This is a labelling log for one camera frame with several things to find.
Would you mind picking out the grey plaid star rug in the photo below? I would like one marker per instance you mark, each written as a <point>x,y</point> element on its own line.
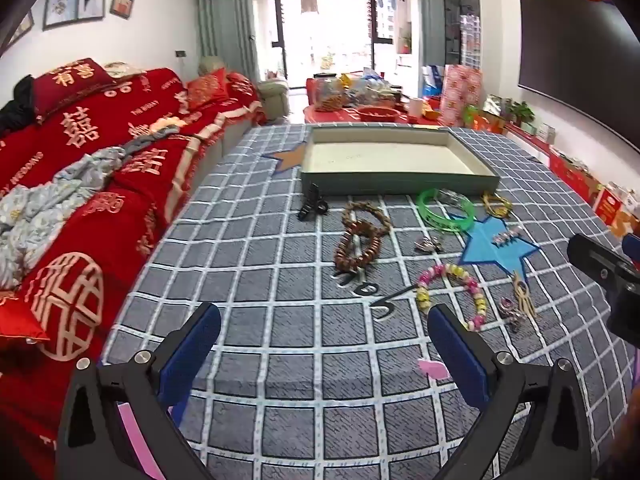
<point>300,360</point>

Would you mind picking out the black hair claw clip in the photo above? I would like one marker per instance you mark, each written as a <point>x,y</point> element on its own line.
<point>312,206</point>

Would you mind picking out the beige round cushion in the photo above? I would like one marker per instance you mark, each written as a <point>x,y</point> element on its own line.
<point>210,66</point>

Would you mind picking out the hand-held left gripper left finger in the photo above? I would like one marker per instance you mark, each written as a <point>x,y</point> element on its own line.
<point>192,342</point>

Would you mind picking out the pink silver pendant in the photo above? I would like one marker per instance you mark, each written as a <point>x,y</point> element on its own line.
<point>509,307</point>

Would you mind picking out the red embroidered cushion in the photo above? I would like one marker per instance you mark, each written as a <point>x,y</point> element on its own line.
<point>206,91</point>

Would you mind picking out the small framed picture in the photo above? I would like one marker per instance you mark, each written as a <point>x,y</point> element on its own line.
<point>122,5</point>

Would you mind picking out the silver heart pendant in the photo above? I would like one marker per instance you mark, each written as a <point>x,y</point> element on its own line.
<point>427,245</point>

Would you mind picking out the gold tassel knot ornament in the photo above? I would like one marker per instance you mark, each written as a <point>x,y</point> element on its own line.
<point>522,297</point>

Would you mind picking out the red covered sofa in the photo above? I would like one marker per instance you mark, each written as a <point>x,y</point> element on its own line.
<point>100,125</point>

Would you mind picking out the black garment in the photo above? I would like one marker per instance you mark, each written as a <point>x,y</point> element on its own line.
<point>17,105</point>

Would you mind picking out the large framed wedding photo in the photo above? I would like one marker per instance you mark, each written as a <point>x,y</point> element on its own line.
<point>74,4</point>

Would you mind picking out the light blue floral blanket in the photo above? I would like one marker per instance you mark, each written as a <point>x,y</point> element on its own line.
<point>45,210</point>

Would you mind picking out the white cup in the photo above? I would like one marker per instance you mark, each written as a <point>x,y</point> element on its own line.
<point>416,108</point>

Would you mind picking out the black television screen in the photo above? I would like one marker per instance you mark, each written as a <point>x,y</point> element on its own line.
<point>575,60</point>

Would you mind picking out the pink patterned gift box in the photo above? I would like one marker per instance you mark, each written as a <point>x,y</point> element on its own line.
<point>462,95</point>

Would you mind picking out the green potted plant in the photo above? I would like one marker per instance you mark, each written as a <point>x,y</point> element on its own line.
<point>520,110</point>

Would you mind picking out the red covered coffee table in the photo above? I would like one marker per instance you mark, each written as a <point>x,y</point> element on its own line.
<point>330,115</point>

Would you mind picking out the green translucent bangle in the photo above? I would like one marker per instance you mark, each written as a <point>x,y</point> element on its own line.
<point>432,217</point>

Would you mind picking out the silver rhinestone hair clip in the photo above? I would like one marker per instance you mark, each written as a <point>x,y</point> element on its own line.
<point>506,237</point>

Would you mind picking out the green shallow tray box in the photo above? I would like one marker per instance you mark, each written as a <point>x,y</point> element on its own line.
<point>380,157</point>

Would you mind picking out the red basket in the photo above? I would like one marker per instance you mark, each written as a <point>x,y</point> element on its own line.
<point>377,115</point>

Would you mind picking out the dark glass cabinet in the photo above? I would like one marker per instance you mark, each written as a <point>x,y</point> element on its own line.
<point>462,15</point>

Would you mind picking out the red gift carton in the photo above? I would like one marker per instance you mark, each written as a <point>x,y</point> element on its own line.
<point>607,207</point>

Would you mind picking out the beige armchair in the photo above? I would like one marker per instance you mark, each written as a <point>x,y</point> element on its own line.
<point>274,100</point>

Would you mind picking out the red lettered pillow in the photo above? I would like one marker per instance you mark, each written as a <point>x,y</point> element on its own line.
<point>70,85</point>

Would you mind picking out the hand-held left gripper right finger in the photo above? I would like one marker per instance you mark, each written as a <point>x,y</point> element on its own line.
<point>460,357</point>

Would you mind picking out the grey green curtain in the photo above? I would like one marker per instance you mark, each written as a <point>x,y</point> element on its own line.
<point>430,35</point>
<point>225,25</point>

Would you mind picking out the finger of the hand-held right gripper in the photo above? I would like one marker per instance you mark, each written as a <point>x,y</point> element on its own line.
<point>595,259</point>
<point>632,247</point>

